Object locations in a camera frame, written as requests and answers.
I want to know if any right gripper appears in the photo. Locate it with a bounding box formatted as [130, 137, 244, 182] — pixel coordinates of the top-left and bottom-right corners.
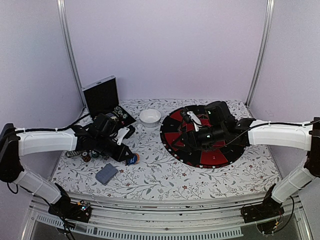
[171, 124, 226, 153]

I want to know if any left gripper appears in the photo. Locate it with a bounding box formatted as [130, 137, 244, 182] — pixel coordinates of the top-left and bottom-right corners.
[94, 135, 135, 163]

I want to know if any blue small blind button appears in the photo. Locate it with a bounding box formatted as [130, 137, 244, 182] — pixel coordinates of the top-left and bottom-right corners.
[126, 155, 136, 166]

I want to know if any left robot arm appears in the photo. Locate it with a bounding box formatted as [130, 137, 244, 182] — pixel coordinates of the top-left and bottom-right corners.
[0, 113, 135, 217]

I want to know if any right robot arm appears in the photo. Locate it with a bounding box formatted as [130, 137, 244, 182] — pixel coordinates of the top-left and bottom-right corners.
[179, 101, 320, 218]

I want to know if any loose blue card deck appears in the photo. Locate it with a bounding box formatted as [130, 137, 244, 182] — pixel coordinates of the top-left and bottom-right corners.
[95, 163, 118, 186]

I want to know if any green poker chip stack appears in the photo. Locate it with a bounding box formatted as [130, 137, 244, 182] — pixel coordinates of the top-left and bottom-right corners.
[90, 150, 100, 159]

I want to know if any round red black poker mat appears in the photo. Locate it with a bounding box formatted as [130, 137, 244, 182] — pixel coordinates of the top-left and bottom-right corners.
[160, 105, 248, 169]

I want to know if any red poker chip stack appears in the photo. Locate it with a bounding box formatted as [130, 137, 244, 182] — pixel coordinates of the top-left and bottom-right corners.
[80, 151, 91, 163]

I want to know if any floral tablecloth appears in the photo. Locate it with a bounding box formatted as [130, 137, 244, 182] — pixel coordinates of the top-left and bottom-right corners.
[49, 98, 281, 201]

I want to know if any green twenty poker chip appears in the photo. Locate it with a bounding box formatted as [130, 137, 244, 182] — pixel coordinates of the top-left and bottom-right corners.
[121, 113, 128, 120]

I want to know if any white ceramic bowl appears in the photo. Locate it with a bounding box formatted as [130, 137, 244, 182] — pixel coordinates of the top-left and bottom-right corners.
[139, 109, 162, 128]

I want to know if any short poker chip row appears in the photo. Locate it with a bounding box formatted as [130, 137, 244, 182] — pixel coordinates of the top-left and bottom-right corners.
[114, 106, 123, 116]

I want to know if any ribbed metal cup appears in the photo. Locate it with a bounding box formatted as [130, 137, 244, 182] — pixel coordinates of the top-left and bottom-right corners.
[65, 150, 81, 158]

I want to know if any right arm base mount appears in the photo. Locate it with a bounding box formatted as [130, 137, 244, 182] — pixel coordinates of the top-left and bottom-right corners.
[240, 199, 285, 223]

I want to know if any aluminium frame post left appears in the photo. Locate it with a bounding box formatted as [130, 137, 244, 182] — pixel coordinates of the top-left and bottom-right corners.
[56, 0, 86, 107]

